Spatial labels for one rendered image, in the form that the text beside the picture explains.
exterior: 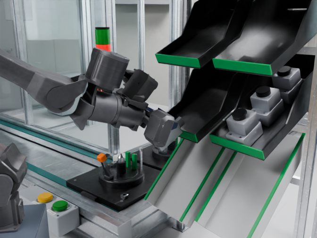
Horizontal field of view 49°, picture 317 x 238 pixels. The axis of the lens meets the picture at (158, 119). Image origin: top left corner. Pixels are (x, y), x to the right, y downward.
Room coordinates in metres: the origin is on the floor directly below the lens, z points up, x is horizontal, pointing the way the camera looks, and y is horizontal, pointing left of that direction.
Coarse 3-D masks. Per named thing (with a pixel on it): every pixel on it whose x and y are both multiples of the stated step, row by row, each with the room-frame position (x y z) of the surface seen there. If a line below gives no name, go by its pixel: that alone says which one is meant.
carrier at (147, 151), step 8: (152, 144) 1.28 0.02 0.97; (176, 144) 1.22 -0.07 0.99; (136, 152) 1.20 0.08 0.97; (144, 152) 1.20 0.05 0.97; (152, 152) 1.17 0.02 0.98; (160, 152) 1.14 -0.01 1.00; (168, 152) 1.15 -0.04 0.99; (144, 160) 1.13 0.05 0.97; (152, 160) 1.13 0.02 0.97; (160, 160) 1.13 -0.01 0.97; (160, 168) 1.06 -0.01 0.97
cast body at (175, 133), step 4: (176, 120) 0.74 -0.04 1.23; (180, 120) 0.74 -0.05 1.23; (180, 124) 0.74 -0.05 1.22; (176, 128) 0.71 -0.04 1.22; (180, 128) 0.72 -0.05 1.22; (172, 132) 0.71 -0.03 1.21; (176, 132) 0.72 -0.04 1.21; (180, 132) 0.72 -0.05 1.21; (172, 136) 0.71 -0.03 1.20; (176, 136) 0.72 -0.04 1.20; (168, 140) 0.71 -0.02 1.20; (172, 140) 0.71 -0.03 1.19; (168, 144) 0.71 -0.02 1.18; (160, 148) 0.70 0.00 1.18; (164, 148) 0.70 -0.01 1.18
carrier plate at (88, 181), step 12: (96, 168) 1.06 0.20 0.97; (144, 168) 1.06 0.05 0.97; (72, 180) 0.97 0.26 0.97; (84, 180) 0.97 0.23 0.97; (96, 180) 0.97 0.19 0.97; (144, 180) 0.97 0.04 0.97; (96, 192) 0.90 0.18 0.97; (108, 192) 0.90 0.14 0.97; (120, 192) 0.90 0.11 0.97; (132, 192) 0.90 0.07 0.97; (144, 192) 0.90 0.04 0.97; (108, 204) 0.85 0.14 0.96; (120, 204) 0.83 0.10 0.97
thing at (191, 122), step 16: (208, 64) 0.92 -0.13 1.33; (192, 80) 0.88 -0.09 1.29; (208, 80) 0.92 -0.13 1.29; (224, 80) 0.92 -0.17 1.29; (240, 80) 0.80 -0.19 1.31; (192, 96) 0.88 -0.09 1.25; (208, 96) 0.87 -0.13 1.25; (224, 96) 0.85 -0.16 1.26; (176, 112) 0.84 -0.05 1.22; (192, 112) 0.82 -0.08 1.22; (208, 112) 0.80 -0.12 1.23; (224, 112) 0.77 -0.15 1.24; (192, 128) 0.76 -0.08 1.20; (208, 128) 0.73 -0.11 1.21
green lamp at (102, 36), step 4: (96, 32) 1.18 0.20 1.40; (100, 32) 1.17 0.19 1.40; (104, 32) 1.18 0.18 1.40; (108, 32) 1.19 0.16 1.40; (96, 36) 1.18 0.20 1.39; (100, 36) 1.17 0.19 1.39; (104, 36) 1.18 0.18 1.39; (108, 36) 1.19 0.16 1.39; (96, 40) 1.18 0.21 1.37; (100, 40) 1.17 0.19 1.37; (104, 40) 1.18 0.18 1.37; (108, 40) 1.19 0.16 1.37; (100, 44) 1.18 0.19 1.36; (104, 44) 1.18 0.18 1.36
